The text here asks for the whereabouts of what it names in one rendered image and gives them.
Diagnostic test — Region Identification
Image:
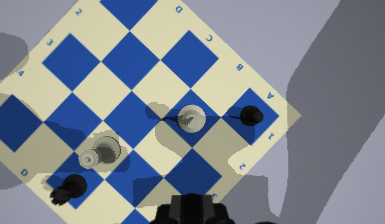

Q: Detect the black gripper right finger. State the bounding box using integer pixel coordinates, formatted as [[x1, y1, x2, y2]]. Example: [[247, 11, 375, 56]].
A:
[[199, 195, 235, 224]]

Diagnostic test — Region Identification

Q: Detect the blue and cream chessboard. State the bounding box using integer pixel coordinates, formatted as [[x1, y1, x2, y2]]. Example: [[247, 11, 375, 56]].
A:
[[0, 0, 301, 224]]

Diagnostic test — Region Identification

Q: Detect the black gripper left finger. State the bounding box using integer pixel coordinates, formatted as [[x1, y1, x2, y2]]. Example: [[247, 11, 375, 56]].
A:
[[149, 195, 184, 224]]

